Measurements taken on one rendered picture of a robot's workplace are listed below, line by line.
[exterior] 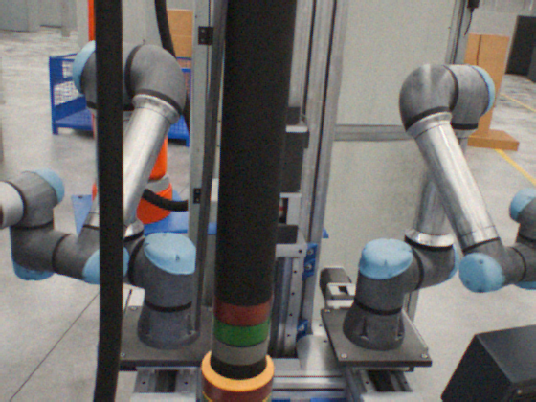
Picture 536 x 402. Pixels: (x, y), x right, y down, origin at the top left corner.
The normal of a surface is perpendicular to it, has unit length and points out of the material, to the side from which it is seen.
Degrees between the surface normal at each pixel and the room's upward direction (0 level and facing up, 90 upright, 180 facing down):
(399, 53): 90
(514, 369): 15
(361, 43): 90
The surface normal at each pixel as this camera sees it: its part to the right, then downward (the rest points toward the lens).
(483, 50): -0.12, 0.33
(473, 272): -0.86, 0.12
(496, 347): 0.15, -0.81
